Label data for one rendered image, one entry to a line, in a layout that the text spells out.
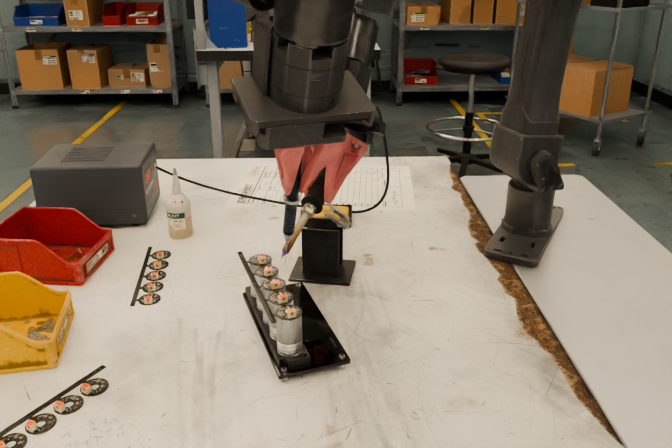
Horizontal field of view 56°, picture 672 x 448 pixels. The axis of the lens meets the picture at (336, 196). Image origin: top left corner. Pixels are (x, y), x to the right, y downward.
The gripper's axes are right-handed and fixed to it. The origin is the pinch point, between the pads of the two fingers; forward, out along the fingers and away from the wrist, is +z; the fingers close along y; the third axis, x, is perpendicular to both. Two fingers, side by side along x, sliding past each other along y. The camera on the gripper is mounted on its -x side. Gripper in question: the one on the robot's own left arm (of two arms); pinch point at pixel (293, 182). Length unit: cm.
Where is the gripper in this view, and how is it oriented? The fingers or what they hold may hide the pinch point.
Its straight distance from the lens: 56.2
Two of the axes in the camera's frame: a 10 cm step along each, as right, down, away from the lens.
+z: -1.3, 7.6, 6.4
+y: -9.3, 1.3, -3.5
